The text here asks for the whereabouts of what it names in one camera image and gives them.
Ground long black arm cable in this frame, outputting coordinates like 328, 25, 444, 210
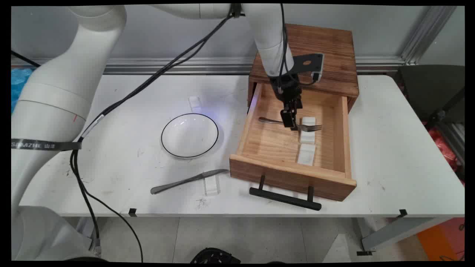
69, 4, 245, 262

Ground black strap with lettering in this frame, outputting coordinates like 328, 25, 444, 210
11, 138, 82, 151

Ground silver metal fork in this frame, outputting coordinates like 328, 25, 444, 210
259, 117, 322, 133

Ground black drawer handle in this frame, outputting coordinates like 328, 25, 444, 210
249, 175, 322, 211

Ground blue plastic sheet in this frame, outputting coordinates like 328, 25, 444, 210
11, 67, 36, 112

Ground white bowl with black rim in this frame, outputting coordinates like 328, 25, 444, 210
161, 113, 219, 159

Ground orange floor panel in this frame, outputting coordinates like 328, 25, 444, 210
416, 218, 465, 261

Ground dark wooden drawer cabinet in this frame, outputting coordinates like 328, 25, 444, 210
248, 23, 360, 112

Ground black device on floor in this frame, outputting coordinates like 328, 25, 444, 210
190, 247, 241, 264

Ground light wooden drawer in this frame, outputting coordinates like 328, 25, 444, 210
229, 82, 357, 202

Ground white cutlery rest block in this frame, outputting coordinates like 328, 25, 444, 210
299, 116, 317, 144
297, 144, 317, 166
188, 96, 203, 113
203, 174, 221, 196

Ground red bag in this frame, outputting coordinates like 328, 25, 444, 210
427, 126, 465, 186

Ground horizontal aluminium frame rail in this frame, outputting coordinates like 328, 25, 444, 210
11, 56, 406, 76

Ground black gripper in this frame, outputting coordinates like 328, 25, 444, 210
269, 72, 302, 131

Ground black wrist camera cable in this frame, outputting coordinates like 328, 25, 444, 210
279, 4, 320, 86

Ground grey table leg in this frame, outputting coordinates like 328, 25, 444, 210
76, 217, 99, 250
361, 217, 451, 253

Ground silver metal knife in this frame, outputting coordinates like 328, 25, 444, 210
150, 169, 229, 195

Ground slanted aluminium frame post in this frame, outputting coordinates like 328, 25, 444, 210
401, 6, 458, 66

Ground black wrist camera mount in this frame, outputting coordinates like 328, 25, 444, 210
291, 53, 325, 83

